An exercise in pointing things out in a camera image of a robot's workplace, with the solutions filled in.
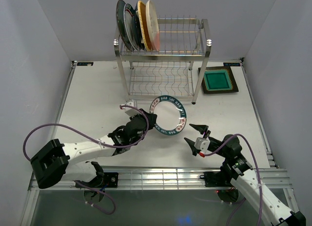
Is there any white plate navy lettered rim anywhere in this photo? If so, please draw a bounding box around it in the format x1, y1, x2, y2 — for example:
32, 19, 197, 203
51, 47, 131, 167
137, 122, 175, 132
150, 95, 187, 136

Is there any dark blue leaf-shaped dish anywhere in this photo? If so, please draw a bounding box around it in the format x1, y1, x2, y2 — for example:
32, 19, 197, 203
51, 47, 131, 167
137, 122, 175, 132
132, 8, 145, 50

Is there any pink cream floral round plate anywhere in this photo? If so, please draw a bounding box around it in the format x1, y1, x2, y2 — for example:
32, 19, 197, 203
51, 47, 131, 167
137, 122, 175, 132
146, 0, 160, 51

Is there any white plate green red rim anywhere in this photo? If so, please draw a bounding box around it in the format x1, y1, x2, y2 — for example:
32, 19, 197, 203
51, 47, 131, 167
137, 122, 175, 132
123, 3, 138, 50

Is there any square bamboo-pattern tray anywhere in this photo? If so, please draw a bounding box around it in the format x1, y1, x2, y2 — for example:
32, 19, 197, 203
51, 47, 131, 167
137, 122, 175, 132
136, 0, 152, 51

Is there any large dark teal round plate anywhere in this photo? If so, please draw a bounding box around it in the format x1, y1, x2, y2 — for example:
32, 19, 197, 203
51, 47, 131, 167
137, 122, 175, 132
116, 0, 133, 51

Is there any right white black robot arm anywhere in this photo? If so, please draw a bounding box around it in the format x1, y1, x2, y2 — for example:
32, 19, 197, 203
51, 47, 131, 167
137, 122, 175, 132
185, 124, 306, 226

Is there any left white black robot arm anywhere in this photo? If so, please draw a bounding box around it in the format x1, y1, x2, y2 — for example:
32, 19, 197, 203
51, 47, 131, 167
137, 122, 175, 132
30, 109, 157, 189

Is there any green square dish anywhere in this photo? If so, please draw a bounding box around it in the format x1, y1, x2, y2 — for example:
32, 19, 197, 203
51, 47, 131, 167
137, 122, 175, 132
205, 71, 233, 92

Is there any stainless steel two-tier dish rack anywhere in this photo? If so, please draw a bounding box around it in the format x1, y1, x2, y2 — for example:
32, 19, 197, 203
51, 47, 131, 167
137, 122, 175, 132
114, 17, 212, 104

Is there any dark square plate gold rim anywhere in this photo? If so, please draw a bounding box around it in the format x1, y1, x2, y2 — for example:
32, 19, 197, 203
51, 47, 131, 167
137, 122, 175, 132
201, 66, 239, 95

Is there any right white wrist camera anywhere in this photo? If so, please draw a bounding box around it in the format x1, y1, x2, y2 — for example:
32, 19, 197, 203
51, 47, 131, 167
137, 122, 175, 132
194, 137, 210, 157

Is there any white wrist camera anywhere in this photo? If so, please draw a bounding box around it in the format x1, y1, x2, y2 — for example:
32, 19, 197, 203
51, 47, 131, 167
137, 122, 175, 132
194, 137, 210, 157
119, 99, 139, 118

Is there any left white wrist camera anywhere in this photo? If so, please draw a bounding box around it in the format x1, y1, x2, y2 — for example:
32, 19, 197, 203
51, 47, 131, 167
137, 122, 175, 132
119, 99, 139, 118

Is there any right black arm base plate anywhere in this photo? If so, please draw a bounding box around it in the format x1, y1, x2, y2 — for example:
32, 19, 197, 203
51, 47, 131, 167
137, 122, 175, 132
199, 170, 247, 187

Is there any aluminium front rail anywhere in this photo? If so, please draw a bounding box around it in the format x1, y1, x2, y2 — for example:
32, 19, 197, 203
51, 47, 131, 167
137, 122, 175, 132
28, 169, 293, 191

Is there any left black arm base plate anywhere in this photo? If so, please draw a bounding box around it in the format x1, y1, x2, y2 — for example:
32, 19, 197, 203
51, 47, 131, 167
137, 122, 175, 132
78, 172, 118, 188

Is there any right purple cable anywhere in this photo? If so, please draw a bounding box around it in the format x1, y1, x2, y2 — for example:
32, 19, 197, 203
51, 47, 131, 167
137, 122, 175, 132
202, 133, 264, 226

